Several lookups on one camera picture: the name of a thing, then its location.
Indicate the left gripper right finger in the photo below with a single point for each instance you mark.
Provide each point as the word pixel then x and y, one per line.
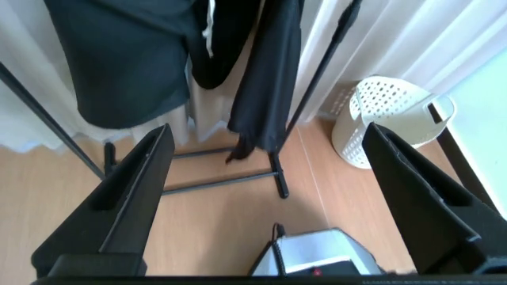
pixel 435 237

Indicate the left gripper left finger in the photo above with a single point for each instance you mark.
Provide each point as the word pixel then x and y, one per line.
pixel 119 221

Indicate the black shorts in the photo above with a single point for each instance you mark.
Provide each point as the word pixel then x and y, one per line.
pixel 126 59

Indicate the black garment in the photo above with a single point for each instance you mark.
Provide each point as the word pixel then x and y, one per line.
pixel 269 79

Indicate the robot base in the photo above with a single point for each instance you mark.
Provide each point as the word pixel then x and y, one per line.
pixel 317 253

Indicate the white laundry basket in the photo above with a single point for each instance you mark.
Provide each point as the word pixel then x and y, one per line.
pixel 380 99

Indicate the black clothes rack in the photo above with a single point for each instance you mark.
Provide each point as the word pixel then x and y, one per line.
pixel 317 79

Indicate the beige curtain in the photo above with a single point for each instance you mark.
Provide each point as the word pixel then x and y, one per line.
pixel 396 35

